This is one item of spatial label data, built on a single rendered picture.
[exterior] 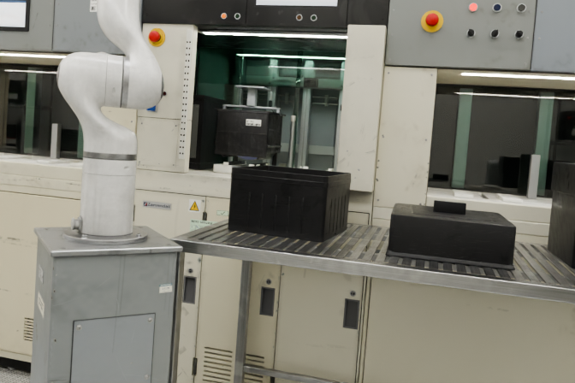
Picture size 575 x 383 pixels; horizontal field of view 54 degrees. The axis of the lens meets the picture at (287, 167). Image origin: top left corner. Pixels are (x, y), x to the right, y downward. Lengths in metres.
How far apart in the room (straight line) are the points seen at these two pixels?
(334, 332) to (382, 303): 0.20
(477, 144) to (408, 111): 0.52
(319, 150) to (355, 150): 0.98
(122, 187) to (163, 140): 0.78
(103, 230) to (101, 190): 0.09
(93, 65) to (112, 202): 0.31
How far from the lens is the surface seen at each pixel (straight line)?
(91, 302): 1.29
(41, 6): 2.41
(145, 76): 1.33
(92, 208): 1.34
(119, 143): 1.32
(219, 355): 2.14
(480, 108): 2.33
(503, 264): 1.41
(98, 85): 1.32
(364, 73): 1.84
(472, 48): 1.89
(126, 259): 1.29
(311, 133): 2.83
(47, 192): 2.36
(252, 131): 2.17
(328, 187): 1.47
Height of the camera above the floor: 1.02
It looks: 3 degrees down
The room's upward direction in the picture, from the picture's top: 4 degrees clockwise
